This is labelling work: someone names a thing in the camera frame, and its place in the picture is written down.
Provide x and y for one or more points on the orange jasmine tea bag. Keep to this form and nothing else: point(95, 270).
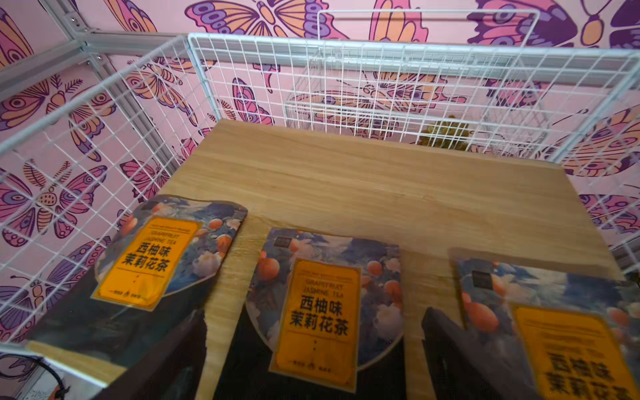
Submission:
point(567, 335)
point(155, 273)
point(323, 319)

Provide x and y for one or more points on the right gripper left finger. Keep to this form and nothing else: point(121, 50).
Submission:
point(170, 370)

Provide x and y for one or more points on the top wooden shelf board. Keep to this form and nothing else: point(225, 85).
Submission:
point(434, 204)

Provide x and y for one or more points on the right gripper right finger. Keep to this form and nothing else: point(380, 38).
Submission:
point(460, 369)

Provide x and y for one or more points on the white wire shelf rack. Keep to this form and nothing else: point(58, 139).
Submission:
point(83, 146)

